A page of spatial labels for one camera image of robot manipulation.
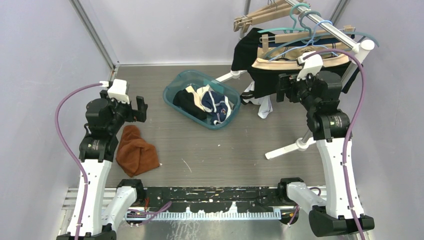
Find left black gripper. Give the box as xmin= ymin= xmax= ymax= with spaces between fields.
xmin=101 ymin=90 xmax=147 ymax=134

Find black underwear beige waistband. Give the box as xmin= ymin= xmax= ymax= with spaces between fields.
xmin=247 ymin=54 xmax=351 ymax=99

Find light blue wire hanger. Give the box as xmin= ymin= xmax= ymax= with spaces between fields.
xmin=264 ymin=20 xmax=334 ymax=61

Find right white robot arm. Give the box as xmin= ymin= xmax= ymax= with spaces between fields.
xmin=276 ymin=71 xmax=375 ymax=237

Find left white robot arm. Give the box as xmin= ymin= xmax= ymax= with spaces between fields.
xmin=57 ymin=96 xmax=147 ymax=240

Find beige underwear navy trim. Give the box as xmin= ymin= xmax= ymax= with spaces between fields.
xmin=257 ymin=38 xmax=351 ymax=61

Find white black underwear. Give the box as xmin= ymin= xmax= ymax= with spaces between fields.
xmin=240 ymin=81 xmax=273 ymax=119

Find black underwear in basket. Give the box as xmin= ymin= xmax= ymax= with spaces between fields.
xmin=172 ymin=90 xmax=207 ymax=120

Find teal plastic hanger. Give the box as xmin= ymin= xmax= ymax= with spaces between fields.
xmin=258 ymin=3 xmax=312 ymax=35

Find brown towel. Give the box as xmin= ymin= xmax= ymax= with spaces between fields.
xmin=116 ymin=125 xmax=160 ymax=178

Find teal plastic basket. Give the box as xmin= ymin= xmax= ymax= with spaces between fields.
xmin=162 ymin=70 xmax=241 ymax=130

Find wooden hangers at back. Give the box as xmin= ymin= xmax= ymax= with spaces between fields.
xmin=233 ymin=0 xmax=293 ymax=33

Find white clothes rack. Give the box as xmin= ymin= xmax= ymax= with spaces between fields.
xmin=214 ymin=0 xmax=376 ymax=161

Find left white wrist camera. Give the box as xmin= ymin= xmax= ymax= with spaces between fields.
xmin=107 ymin=79 xmax=130 ymax=104

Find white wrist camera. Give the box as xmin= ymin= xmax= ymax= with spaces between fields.
xmin=296 ymin=51 xmax=324 ymax=81
xmin=107 ymin=79 xmax=130 ymax=104

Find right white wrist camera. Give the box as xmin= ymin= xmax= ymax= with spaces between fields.
xmin=296 ymin=51 xmax=324 ymax=81

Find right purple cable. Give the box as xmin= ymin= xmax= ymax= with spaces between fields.
xmin=306 ymin=48 xmax=367 ymax=240

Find purple cable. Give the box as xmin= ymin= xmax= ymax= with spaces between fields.
xmin=306 ymin=48 xmax=367 ymax=240
xmin=54 ymin=82 xmax=104 ymax=240

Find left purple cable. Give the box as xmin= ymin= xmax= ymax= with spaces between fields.
xmin=54 ymin=82 xmax=104 ymax=240

